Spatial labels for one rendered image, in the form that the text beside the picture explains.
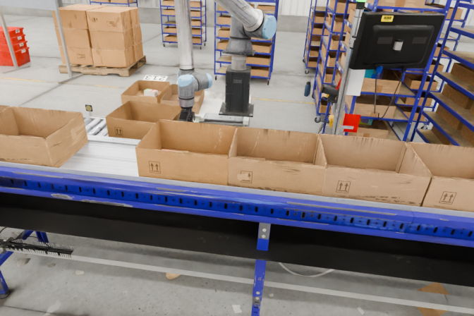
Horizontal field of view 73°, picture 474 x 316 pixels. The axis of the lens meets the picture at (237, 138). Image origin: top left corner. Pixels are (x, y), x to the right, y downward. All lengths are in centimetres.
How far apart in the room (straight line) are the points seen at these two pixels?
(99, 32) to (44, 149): 453
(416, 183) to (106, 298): 175
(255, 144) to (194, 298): 102
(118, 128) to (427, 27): 181
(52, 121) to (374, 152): 162
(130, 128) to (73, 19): 438
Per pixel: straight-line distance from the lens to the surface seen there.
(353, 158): 163
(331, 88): 211
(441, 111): 364
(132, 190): 141
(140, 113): 226
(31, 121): 199
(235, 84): 234
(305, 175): 131
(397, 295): 198
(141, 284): 221
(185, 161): 133
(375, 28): 188
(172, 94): 279
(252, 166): 129
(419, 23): 205
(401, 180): 139
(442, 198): 150
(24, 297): 239
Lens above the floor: 171
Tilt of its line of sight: 28 degrees down
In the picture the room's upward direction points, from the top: 3 degrees clockwise
